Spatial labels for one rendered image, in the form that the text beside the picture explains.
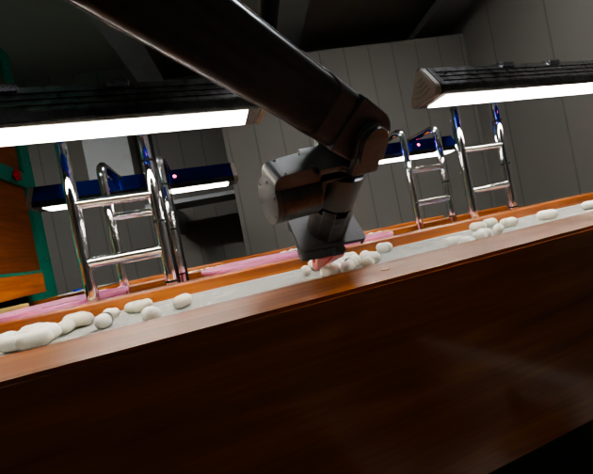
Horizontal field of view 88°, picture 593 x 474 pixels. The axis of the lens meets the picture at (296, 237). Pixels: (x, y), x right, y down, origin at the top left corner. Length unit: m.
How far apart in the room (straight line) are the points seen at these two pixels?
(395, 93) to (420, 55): 0.38
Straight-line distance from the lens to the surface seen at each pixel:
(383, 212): 2.52
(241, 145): 2.42
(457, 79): 0.80
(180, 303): 0.49
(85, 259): 0.74
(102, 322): 0.50
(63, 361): 0.26
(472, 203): 1.01
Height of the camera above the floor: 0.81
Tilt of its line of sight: level
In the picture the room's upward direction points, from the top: 11 degrees counter-clockwise
